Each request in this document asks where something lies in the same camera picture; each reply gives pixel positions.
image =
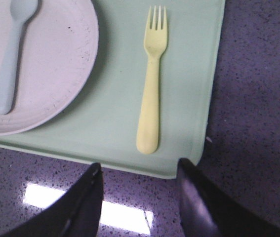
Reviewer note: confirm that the yellow plastic fork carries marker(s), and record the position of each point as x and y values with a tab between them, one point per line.
155	44

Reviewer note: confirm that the white round plate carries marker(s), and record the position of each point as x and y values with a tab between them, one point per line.
57	55

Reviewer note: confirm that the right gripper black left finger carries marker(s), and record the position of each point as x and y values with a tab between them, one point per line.
74	214

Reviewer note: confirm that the light blue plastic spoon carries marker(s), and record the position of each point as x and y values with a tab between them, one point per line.
21	11

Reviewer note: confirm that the light green rectangular tray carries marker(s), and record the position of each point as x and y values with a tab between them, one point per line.
100	124

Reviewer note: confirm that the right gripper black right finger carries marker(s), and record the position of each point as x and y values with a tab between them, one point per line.
206	211

